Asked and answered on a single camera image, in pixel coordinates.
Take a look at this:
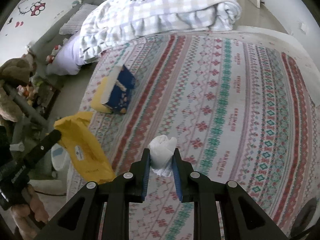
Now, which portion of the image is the yellow paper envelope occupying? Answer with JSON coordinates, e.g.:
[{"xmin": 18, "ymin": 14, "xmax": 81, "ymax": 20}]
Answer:
[{"xmin": 54, "ymin": 112, "xmax": 116, "ymax": 184}]

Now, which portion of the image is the white tissue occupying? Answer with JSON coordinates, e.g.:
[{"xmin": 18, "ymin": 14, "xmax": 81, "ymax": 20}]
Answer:
[{"xmin": 148, "ymin": 135, "xmax": 177, "ymax": 177}]

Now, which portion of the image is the blue snack box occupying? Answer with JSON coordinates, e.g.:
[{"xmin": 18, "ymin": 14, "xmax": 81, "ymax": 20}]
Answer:
[{"xmin": 100, "ymin": 65, "xmax": 136, "ymax": 114}]

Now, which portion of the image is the white plastic trash bin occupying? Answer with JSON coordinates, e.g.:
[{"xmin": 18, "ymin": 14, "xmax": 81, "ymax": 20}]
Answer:
[{"xmin": 50, "ymin": 144, "xmax": 70, "ymax": 171}]

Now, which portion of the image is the person's left hand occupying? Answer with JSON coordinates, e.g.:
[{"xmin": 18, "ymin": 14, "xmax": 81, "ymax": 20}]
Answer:
[{"xmin": 10, "ymin": 184, "xmax": 49, "ymax": 239}]

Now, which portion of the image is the grey desk chair base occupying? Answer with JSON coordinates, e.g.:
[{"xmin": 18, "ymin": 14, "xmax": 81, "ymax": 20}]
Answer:
[{"xmin": 2, "ymin": 82, "xmax": 53, "ymax": 181}]

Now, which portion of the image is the brown plush blanket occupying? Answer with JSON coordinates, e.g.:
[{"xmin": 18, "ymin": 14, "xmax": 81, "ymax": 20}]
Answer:
[{"xmin": 1, "ymin": 53, "xmax": 36, "ymax": 122}]

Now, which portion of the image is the patterned striped bed cover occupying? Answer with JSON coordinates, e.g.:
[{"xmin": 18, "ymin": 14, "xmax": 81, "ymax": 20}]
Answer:
[{"xmin": 80, "ymin": 32, "xmax": 319, "ymax": 235}]

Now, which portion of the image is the red white plush toy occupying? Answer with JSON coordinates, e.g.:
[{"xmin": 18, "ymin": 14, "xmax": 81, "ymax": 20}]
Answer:
[{"xmin": 46, "ymin": 45, "xmax": 62, "ymax": 64}]

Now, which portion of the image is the lavender bed sheet mattress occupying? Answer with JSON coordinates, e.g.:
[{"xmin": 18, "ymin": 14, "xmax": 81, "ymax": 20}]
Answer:
[{"xmin": 46, "ymin": 32, "xmax": 86, "ymax": 76}]

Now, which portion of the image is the white frilled pillow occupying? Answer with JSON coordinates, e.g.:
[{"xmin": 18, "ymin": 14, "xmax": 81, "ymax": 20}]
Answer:
[{"xmin": 59, "ymin": 4, "xmax": 98, "ymax": 35}]

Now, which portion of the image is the checked white purple quilt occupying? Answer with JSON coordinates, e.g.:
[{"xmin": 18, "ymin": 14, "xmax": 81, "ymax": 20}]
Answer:
[{"xmin": 79, "ymin": 0, "xmax": 241, "ymax": 62}]

